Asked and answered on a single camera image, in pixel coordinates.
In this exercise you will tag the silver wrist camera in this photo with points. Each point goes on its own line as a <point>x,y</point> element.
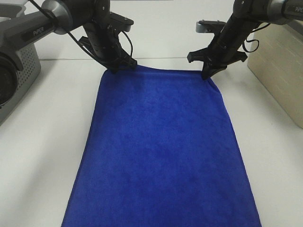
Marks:
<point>120,23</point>
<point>214,27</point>

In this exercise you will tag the grey perforated plastic basket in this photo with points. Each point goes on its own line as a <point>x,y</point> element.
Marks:
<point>28,56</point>

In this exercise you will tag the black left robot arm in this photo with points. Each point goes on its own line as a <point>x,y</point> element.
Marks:
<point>53,16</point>

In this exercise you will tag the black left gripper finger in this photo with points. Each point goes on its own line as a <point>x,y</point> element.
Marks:
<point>129,63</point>
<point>113,67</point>

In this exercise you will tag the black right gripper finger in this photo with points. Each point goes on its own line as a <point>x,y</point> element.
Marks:
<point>214,69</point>
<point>206,70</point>

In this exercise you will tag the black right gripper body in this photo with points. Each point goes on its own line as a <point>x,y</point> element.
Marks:
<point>223,49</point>

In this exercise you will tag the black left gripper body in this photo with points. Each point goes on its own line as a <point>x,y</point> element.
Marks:
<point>102,41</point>

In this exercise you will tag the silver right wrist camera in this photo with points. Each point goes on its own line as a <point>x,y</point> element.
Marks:
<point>214,27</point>

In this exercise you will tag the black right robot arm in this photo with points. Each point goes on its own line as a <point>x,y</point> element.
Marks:
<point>246,18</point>

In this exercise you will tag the blue microfiber towel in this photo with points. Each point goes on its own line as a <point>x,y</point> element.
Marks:
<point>161,152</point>

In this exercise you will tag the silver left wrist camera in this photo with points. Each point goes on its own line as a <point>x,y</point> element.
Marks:
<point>120,23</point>

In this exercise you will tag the beige storage bin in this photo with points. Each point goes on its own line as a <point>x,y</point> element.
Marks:
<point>277,62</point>

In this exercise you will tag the white back panel board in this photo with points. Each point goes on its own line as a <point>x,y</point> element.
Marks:
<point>167,28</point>

